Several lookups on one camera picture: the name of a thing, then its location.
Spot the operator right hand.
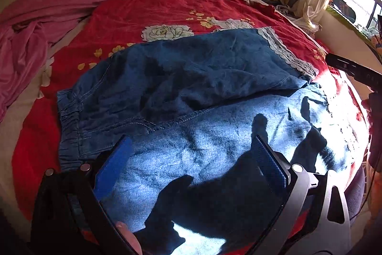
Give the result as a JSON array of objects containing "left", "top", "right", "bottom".
[{"left": 361, "top": 99, "right": 372, "bottom": 123}]

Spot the operator left hand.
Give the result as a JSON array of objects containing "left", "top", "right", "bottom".
[{"left": 115, "top": 221, "right": 143, "bottom": 255}]

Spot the red floral blanket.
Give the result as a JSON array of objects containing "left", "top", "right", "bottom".
[{"left": 12, "top": 0, "right": 366, "bottom": 219}]

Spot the blue denim pants lace hem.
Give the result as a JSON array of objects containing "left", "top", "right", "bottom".
[{"left": 58, "top": 27, "right": 355, "bottom": 254}]

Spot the pink velvet blanket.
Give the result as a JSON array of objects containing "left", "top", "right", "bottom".
[{"left": 1, "top": 0, "right": 106, "bottom": 115}]

